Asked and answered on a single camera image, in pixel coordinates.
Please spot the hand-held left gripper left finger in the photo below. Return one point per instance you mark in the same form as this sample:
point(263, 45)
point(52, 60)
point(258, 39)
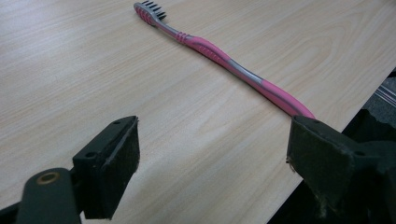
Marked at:
point(107, 168)

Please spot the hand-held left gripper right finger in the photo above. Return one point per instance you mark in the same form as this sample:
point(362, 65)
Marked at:
point(327, 161)

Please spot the pink and grey toothbrush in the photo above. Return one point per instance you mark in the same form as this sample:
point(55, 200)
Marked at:
point(214, 53)

